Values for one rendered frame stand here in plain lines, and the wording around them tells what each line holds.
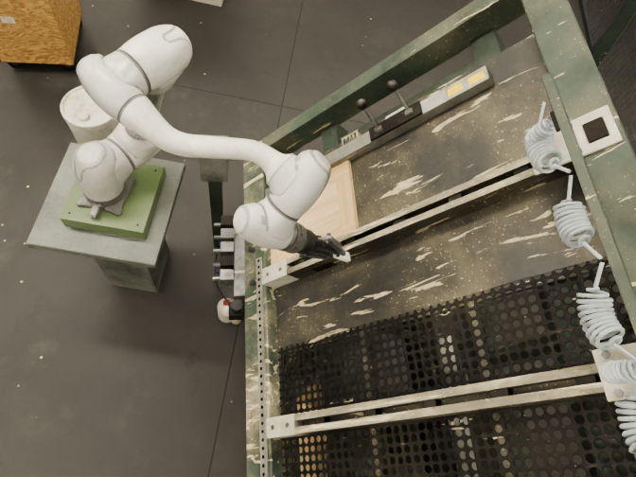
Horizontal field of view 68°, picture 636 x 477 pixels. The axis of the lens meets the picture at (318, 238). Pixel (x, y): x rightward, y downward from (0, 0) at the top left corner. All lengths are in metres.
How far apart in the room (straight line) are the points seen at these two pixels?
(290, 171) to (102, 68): 0.56
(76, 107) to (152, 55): 1.65
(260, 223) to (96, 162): 0.85
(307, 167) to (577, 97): 0.67
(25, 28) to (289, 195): 2.59
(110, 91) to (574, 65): 1.16
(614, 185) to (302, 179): 0.69
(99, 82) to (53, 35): 2.12
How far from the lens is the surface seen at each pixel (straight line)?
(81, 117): 2.94
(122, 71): 1.39
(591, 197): 1.05
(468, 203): 1.36
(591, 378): 1.18
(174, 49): 1.45
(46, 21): 3.43
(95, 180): 1.91
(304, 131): 1.98
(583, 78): 1.37
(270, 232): 1.20
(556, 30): 1.48
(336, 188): 1.73
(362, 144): 1.70
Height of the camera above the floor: 2.59
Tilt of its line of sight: 62 degrees down
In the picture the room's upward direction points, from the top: 20 degrees clockwise
